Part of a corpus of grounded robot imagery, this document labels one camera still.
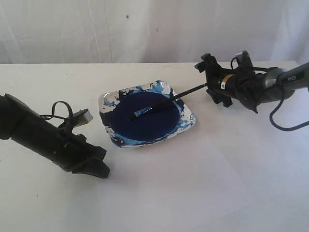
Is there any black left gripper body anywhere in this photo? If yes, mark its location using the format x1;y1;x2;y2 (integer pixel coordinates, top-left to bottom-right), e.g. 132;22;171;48
51;126;92;172

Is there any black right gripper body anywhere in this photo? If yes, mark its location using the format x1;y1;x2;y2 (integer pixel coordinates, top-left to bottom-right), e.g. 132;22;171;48
205;67;256;104

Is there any black paintbrush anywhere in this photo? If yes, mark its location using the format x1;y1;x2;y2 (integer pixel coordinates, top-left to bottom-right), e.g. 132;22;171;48
128;83;207;120

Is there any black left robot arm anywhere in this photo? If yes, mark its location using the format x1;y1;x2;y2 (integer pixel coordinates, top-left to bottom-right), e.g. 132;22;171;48
0;94;110;179

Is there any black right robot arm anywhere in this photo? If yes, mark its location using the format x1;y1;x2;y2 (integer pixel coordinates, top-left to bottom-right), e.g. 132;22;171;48
195;50;309;113

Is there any white square paint dish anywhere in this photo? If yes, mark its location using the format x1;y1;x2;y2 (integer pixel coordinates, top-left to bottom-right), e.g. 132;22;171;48
98;80;196;147

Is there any white paper sheet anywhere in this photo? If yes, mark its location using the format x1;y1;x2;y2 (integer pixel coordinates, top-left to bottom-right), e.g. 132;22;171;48
100;141;252;232

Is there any white backdrop curtain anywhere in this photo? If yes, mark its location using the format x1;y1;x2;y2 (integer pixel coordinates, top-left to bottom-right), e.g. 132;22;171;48
0;0;309;64

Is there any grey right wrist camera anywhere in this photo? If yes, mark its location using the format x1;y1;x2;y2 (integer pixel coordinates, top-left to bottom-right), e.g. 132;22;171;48
235;50;253;67

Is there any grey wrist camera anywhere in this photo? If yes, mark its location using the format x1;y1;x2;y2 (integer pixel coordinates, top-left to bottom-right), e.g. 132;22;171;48
235;50;253;67
73;109;93;128

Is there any black left camera cable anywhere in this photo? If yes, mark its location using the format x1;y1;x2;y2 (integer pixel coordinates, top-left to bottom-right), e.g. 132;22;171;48
38;101;74;131

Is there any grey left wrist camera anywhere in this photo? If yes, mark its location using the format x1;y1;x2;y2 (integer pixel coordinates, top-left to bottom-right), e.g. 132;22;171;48
73;109;93;128

